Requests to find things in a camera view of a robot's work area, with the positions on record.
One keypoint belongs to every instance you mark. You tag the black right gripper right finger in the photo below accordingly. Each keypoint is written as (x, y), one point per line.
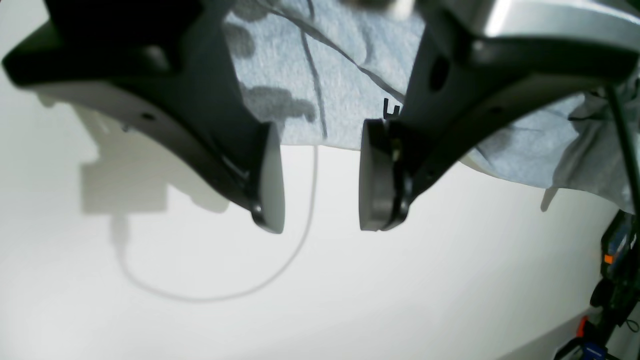
(481, 65)

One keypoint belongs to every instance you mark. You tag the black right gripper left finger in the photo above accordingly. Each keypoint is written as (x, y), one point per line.
(164, 68)

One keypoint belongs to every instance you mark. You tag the grey T-shirt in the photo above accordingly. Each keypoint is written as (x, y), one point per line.
(319, 68)

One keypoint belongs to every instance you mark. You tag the blue clamp right edge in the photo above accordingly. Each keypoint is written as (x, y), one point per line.
(590, 341)

